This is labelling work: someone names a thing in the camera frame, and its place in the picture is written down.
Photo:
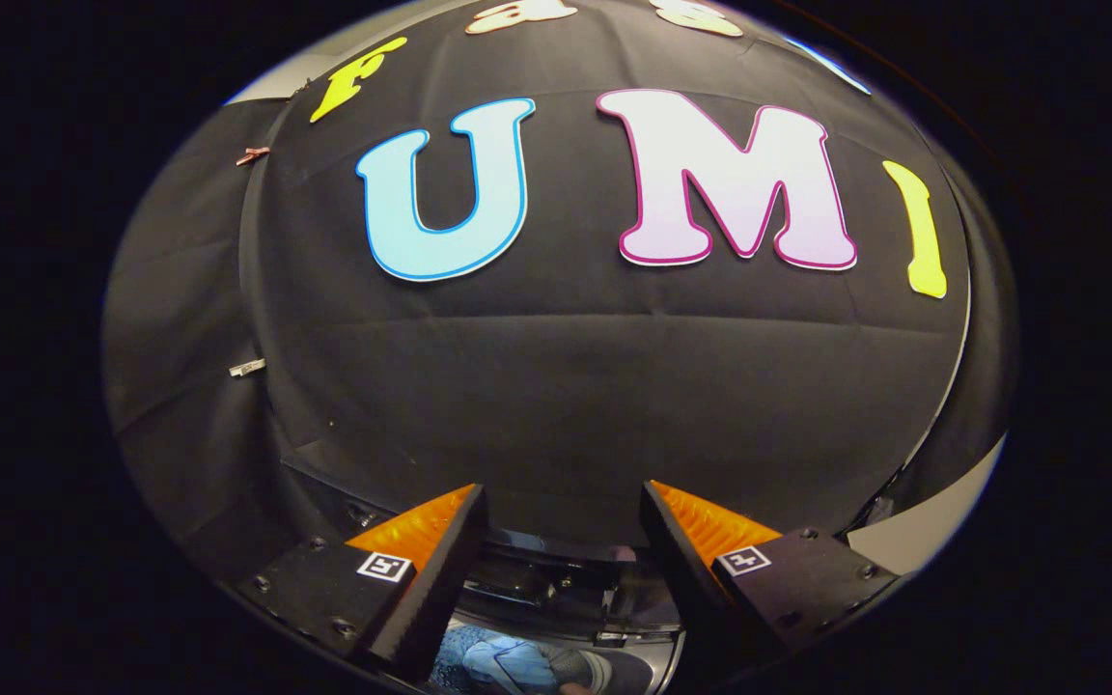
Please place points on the small red clip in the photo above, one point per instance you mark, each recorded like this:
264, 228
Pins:
252, 155

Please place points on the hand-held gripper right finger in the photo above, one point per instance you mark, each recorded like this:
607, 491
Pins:
686, 569

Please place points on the black washing machine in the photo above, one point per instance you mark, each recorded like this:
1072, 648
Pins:
537, 584

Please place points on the light blue garment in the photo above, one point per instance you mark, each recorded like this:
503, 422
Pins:
498, 661

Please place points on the black backdrop cloth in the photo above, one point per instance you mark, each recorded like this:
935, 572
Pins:
566, 386

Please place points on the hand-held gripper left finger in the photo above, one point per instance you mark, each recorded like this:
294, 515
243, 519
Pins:
440, 579

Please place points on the small silver clip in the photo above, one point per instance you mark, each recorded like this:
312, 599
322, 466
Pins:
247, 368

